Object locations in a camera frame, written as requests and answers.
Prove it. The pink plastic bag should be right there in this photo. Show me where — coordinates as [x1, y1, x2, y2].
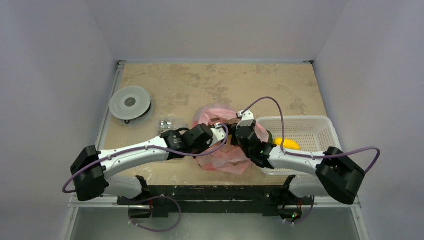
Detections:
[193, 103, 253, 175]

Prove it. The yellow fake fruit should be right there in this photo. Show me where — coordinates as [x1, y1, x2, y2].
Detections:
[273, 138, 301, 151]

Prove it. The green fake fruit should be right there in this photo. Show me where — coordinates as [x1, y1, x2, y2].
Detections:
[267, 130, 274, 144]

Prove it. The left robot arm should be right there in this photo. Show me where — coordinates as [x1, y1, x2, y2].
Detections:
[62, 123, 229, 205]

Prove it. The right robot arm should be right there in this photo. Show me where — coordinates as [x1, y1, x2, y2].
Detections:
[230, 123, 366, 205]

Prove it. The clear screw organizer box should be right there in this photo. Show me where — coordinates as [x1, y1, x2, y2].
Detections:
[157, 115, 187, 135]

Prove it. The white perforated plastic basket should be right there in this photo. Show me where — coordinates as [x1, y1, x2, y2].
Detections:
[256, 115, 342, 176]

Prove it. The white round disc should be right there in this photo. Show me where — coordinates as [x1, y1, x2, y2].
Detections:
[109, 85, 152, 121]

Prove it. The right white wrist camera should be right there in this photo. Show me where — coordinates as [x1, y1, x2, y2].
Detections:
[236, 110, 255, 128]

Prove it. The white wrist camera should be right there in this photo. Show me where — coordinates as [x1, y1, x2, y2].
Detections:
[236, 110, 255, 128]
[209, 123, 229, 147]

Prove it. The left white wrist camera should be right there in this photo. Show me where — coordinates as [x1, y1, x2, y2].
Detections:
[209, 123, 229, 147]

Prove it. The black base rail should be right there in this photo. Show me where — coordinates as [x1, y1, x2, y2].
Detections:
[117, 185, 313, 219]

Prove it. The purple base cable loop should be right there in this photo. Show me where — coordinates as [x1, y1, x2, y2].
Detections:
[127, 195, 182, 233]

